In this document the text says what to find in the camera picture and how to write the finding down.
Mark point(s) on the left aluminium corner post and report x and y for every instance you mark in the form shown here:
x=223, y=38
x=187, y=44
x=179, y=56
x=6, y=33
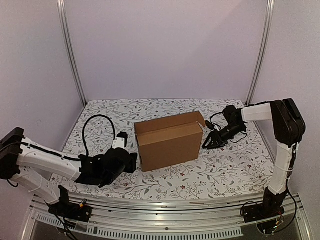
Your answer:
x=61, y=7

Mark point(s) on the right aluminium corner post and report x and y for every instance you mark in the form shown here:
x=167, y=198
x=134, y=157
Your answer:
x=262, y=51

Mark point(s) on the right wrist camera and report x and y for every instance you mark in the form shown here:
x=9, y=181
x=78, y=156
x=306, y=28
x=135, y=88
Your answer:
x=210, y=125

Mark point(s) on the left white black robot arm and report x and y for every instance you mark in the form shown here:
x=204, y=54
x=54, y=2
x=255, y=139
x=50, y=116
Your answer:
x=20, y=157

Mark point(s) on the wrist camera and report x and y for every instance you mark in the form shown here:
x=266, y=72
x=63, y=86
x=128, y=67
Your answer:
x=120, y=140
x=210, y=125

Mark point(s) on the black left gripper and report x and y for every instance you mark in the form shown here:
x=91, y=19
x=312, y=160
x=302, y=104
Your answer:
x=132, y=166

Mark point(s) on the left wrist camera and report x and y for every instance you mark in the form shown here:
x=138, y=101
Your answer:
x=120, y=140

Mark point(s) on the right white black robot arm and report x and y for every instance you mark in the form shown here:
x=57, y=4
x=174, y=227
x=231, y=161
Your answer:
x=288, y=128

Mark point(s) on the white floral table cloth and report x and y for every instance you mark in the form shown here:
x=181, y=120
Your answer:
x=242, y=167

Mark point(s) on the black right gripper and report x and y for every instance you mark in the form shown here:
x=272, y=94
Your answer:
x=219, y=136

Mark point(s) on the brown cardboard box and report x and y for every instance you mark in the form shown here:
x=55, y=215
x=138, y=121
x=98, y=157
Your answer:
x=170, y=140

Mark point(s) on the small wooden stick on rail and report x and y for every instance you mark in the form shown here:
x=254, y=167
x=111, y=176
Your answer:
x=196, y=203

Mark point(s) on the aluminium front rail frame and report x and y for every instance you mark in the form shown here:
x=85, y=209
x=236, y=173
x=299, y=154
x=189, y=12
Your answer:
x=129, y=219

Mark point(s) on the aluminium corner post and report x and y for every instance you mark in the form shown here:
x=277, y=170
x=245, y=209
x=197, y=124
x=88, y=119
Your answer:
x=262, y=51
x=61, y=7

